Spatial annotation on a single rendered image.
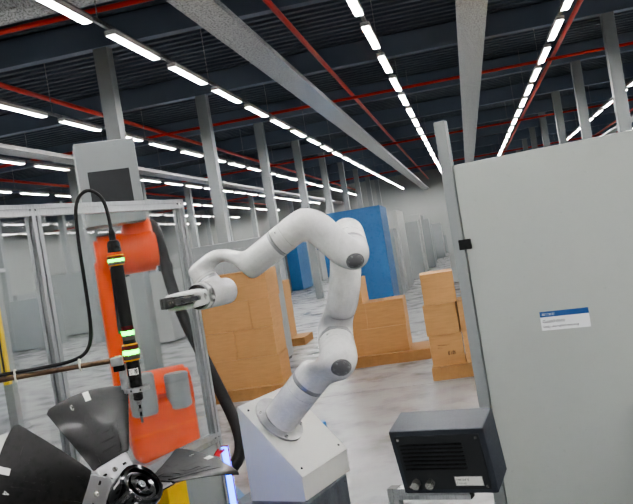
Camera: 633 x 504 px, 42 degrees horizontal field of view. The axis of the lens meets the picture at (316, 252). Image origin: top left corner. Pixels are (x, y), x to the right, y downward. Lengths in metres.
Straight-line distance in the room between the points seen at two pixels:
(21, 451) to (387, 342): 9.59
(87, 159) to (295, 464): 3.91
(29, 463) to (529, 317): 2.22
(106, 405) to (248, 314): 7.99
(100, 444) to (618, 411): 2.16
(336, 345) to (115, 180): 3.85
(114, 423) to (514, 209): 1.98
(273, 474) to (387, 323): 8.72
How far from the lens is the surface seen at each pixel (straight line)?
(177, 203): 3.67
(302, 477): 2.76
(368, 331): 11.46
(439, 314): 9.65
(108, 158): 6.26
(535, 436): 3.71
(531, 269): 3.57
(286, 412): 2.80
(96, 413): 2.36
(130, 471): 2.20
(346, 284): 2.54
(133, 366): 2.23
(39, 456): 2.13
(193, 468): 2.38
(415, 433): 2.20
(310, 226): 2.42
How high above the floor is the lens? 1.74
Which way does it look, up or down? level
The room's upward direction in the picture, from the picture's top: 9 degrees counter-clockwise
